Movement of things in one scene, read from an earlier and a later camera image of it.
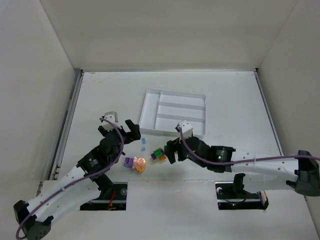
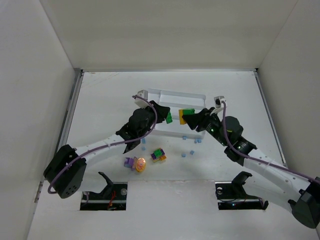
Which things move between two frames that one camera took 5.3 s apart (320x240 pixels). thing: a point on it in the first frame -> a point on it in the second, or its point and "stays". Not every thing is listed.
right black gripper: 177,150 -> 201,120
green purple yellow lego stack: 158,155 stays
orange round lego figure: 140,164 stays
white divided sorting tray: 164,110 stays
